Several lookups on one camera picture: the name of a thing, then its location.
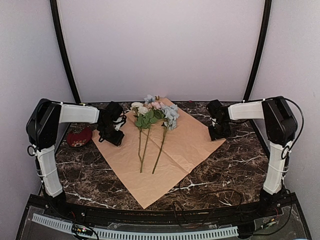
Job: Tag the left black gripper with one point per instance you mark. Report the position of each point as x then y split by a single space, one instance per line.
116 140

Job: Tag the blue fake flower bunch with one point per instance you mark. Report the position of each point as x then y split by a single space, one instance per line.
169 123

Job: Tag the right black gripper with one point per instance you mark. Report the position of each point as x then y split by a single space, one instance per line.
214 135

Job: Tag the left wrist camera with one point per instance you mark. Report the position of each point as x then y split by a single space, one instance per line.
119 122

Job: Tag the white fake flower stem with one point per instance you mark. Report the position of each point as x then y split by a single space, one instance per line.
143 121

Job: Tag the black frame post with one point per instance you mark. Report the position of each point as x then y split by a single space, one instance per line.
259 49
63 50

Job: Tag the pink fake flower stem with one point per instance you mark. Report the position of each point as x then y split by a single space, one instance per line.
155 104

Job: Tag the peach wrapping paper sheet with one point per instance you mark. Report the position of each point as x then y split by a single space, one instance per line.
150 162

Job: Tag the white slotted cable duct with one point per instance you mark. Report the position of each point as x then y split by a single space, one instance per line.
136 232

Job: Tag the left black frame post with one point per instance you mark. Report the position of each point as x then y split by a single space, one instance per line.
63 50

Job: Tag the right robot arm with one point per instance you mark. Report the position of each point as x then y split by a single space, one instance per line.
281 127

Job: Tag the right black frame post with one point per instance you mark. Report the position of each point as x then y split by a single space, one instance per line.
259 49

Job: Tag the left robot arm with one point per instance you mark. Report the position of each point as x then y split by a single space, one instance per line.
42 129

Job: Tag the small circuit board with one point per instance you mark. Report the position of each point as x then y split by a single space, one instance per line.
81 230

